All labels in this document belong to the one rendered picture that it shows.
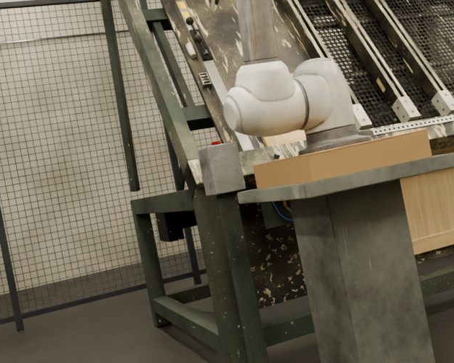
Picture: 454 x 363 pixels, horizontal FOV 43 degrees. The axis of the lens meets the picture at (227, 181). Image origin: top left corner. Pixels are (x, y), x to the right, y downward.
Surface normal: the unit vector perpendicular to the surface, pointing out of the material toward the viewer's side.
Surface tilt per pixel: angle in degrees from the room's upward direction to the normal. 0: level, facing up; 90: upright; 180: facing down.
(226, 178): 90
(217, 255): 90
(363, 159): 90
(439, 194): 90
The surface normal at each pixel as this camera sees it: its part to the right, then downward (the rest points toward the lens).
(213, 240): 0.35, -0.07
